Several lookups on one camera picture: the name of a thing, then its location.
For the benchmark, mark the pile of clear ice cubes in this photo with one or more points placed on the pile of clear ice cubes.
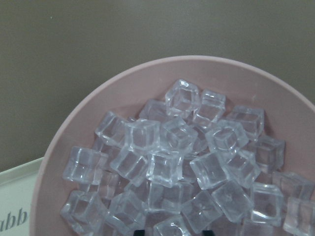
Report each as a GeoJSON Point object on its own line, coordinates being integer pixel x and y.
{"type": "Point", "coordinates": [186, 167]}

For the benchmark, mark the pink bowl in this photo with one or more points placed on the pink bowl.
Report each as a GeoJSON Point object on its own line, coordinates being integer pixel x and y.
{"type": "Point", "coordinates": [289, 116]}

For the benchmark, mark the cream rabbit tray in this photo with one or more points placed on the cream rabbit tray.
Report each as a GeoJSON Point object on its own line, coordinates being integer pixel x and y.
{"type": "Point", "coordinates": [16, 190]}

